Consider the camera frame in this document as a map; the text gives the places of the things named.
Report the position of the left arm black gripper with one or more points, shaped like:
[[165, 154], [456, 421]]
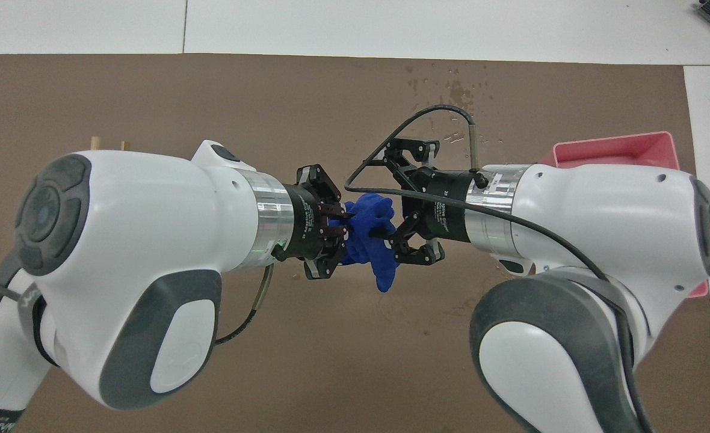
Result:
[[304, 222]]

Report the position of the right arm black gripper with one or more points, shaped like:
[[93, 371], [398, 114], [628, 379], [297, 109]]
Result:
[[445, 216]]

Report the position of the blue cloth towel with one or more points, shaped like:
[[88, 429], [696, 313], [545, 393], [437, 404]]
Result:
[[370, 240]]

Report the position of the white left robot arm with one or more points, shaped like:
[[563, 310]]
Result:
[[138, 216]]

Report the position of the brown table mat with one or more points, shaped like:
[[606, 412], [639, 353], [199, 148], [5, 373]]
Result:
[[331, 90]]

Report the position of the pink plastic bin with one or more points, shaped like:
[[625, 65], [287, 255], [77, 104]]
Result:
[[620, 150]]

